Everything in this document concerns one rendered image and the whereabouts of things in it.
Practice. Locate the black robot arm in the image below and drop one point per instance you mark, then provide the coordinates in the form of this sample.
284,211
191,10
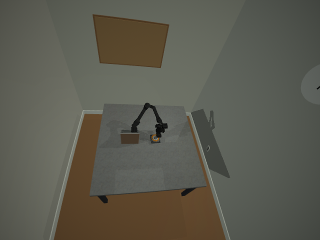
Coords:
159,126

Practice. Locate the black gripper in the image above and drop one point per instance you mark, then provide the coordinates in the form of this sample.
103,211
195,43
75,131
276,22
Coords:
158,134

